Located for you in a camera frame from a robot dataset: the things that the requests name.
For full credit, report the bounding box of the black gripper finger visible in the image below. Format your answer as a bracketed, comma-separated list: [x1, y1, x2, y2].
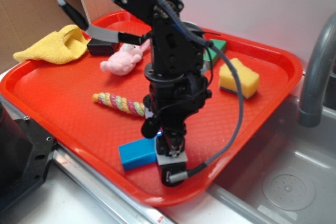
[155, 132, 185, 157]

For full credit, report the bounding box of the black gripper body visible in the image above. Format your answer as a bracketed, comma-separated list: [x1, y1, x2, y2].
[141, 73, 212, 138]

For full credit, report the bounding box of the blue wooden block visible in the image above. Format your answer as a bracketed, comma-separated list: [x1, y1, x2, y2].
[118, 138, 157, 171]

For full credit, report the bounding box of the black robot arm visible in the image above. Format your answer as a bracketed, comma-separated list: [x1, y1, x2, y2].
[58, 0, 211, 157]

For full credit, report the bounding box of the green wooden block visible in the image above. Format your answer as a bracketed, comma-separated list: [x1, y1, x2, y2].
[202, 38, 227, 66]

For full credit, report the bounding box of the pink plush bunny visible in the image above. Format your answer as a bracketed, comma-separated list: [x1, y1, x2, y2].
[100, 39, 151, 76]

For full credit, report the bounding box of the red plastic tray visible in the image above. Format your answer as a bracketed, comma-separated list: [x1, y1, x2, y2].
[0, 9, 304, 207]

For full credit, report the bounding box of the yellow sponge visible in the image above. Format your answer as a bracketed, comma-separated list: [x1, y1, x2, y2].
[218, 58, 260, 99]

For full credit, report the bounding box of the black box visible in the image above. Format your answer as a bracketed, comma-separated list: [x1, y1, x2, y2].
[87, 39, 119, 56]

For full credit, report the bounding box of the grey sink basin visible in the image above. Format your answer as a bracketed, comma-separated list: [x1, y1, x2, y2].
[208, 96, 335, 223]

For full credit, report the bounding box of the yellow towel cloth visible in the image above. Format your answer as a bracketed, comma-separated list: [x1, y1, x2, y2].
[13, 25, 89, 65]

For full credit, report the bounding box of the grey faucet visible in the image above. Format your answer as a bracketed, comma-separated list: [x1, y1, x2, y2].
[297, 14, 335, 127]

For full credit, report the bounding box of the cardboard panel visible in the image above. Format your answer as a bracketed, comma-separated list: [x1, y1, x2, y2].
[1, 0, 120, 72]

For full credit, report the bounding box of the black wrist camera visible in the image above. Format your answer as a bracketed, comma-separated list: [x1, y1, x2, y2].
[156, 152, 188, 187]

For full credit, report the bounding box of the grey braided cable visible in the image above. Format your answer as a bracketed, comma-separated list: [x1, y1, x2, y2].
[131, 0, 244, 183]

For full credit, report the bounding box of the multicolour twisted rope toy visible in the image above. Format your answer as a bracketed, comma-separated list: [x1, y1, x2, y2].
[92, 93, 145, 117]

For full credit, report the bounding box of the grey flat ribbon cable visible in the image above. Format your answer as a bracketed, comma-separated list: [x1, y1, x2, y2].
[47, 0, 146, 45]

